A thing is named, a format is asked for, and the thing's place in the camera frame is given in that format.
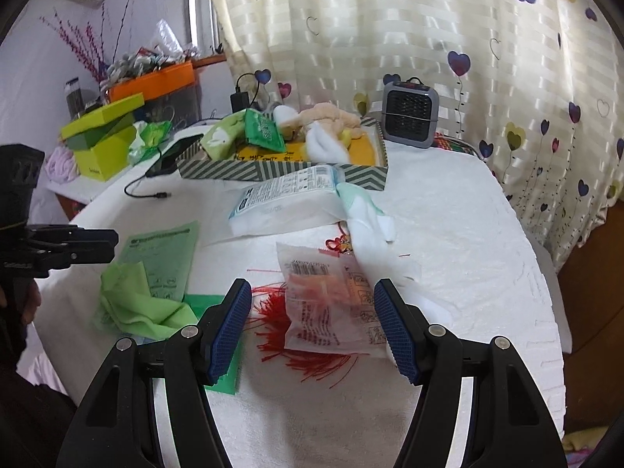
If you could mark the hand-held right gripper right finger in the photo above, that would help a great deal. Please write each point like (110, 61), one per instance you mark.
(397, 331)

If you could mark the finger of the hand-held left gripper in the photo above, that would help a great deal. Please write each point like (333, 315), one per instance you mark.
(78, 235)
(73, 256)

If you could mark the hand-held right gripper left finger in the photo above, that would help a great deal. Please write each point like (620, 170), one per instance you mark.
(229, 331)

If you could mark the red tassel ornament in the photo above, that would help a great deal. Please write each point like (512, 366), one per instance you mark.
(273, 321)

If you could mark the dark green packet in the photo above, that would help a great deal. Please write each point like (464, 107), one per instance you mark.
(265, 131)
(229, 385)

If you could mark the green cloth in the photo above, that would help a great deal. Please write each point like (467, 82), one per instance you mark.
(136, 297)

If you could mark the clear packet with red print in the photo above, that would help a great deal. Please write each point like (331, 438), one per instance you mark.
(326, 302)

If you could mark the white mint fleece sock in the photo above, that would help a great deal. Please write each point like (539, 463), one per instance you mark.
(370, 224)
(324, 144)

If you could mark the white printed wipes pack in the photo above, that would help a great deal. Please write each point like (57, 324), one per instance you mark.
(287, 200)

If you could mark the striped cardboard box tray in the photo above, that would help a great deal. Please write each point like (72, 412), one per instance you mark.
(253, 170)

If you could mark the light green tissue pack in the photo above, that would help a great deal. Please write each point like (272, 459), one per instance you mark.
(222, 134)

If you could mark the beige plush slipper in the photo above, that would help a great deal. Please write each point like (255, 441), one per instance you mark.
(292, 126)

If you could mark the beige plush toy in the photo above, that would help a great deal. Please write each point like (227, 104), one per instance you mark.
(331, 114)

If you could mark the person's left hand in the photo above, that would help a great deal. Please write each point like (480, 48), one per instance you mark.
(30, 302)

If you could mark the lime green cardboard box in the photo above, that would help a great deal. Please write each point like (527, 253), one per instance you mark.
(102, 141)

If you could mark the dark striped container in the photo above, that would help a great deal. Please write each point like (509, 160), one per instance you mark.
(75, 100)

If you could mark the crumpled green wipes pack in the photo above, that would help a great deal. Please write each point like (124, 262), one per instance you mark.
(151, 139)

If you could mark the black phone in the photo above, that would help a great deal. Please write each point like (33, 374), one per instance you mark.
(175, 156)

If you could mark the grey white bundle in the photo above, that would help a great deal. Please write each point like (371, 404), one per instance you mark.
(122, 66)

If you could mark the purple flower branches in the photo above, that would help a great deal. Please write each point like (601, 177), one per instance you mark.
(92, 44)

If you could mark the clear plastic storage box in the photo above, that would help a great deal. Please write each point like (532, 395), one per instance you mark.
(180, 102)

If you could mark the orange plastic bin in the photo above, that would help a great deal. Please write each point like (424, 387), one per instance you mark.
(156, 80)

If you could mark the dark clothing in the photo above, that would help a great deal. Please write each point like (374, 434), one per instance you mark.
(29, 424)

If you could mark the plaid cloth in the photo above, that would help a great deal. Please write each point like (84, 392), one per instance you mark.
(453, 144)

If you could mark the brown wooden board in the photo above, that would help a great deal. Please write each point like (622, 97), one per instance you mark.
(594, 326)

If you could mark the clear plastic bag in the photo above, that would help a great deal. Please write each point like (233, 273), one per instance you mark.
(165, 36)

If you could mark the black charger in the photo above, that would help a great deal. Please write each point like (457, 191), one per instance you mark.
(240, 101)

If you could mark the brown wooden window sill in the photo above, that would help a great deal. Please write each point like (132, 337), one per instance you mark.
(209, 60)

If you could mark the small grey heater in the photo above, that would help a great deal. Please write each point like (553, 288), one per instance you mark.
(409, 112)

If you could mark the cream heart print curtain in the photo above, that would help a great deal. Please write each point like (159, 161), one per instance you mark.
(390, 34)

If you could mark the metal window frame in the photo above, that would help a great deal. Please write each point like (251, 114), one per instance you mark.
(200, 5)

